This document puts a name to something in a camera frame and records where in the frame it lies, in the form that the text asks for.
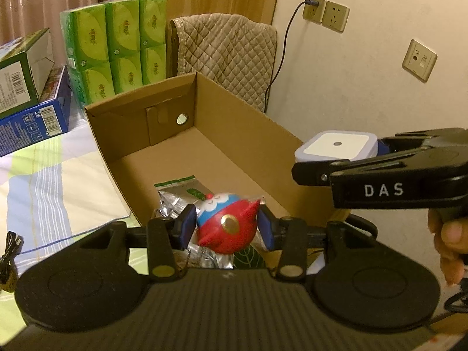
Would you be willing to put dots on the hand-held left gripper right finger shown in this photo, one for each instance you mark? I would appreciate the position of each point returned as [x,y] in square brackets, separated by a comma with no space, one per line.
[266,228]

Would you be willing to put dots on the silver foil packet green strip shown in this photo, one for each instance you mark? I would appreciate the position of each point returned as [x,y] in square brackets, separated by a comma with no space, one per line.
[175,192]

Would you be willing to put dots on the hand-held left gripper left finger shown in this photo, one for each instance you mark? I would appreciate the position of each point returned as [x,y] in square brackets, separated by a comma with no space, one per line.
[187,223]

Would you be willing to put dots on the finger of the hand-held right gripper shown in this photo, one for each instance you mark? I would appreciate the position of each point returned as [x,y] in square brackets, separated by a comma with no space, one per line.
[409,139]
[310,173]

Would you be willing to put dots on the beige empty wall socket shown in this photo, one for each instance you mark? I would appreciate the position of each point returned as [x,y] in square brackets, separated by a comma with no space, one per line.
[336,16]

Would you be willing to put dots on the beige curtain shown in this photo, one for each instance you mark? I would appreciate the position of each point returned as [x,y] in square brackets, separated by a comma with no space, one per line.
[47,0]

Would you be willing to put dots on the beige wall socket with plug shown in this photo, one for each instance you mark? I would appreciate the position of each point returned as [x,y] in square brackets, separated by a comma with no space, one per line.
[315,12]

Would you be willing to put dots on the green product box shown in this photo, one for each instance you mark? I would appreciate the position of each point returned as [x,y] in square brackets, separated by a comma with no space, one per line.
[22,76]

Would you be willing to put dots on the dark green leaf packet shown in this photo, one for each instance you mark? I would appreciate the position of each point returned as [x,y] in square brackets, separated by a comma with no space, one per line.
[250,259]

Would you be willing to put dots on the beige quilted cloth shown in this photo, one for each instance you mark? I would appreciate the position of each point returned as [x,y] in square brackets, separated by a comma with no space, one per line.
[226,51]

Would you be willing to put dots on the red and blue toy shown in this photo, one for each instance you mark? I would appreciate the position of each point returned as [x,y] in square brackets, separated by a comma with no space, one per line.
[226,226]

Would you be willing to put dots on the white square night light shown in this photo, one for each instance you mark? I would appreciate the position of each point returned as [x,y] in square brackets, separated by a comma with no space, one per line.
[336,144]

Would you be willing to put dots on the crumpled silver foil packet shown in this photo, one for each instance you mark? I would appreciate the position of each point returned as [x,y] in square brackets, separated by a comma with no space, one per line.
[208,259]

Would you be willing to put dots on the blue product box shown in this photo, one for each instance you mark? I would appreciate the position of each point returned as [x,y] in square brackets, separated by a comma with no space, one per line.
[40,120]

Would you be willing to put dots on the beige wall data socket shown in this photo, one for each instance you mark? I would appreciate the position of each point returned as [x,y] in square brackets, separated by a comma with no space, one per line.
[419,60]

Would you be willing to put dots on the plaid bed sheet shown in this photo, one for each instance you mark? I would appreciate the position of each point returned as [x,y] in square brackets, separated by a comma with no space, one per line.
[44,190]

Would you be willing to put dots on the brown cardboard box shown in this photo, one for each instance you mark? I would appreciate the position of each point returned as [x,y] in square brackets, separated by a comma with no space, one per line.
[153,142]

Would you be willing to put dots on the person's right hand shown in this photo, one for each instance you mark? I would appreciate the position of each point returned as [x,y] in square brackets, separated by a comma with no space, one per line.
[451,241]

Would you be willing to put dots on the green tissue multipack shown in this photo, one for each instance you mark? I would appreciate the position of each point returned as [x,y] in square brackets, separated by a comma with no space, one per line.
[113,44]

